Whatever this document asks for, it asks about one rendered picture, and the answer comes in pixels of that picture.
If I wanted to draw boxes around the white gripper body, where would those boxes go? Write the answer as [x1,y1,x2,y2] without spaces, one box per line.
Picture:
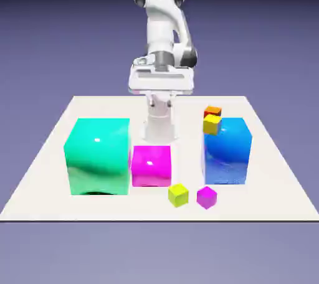
[128,64,195,96]

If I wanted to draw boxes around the small purple cube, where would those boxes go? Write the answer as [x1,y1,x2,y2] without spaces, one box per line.
[196,186,218,211]

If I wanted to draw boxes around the small orange cube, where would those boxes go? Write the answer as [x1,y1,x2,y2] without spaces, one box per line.
[203,105,223,120]

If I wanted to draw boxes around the small lime cube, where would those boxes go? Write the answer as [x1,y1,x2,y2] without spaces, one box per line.
[168,183,189,208]

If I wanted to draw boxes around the large teal box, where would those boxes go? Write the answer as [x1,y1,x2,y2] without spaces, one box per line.
[63,117,131,196]

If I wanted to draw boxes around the small yellow cube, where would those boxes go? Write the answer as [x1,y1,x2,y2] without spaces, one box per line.
[202,113,223,136]

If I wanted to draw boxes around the large blue box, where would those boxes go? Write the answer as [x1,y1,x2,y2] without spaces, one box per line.
[203,117,253,186]

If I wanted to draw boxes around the large magenta box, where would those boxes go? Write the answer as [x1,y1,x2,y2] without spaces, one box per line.
[131,144,173,187]

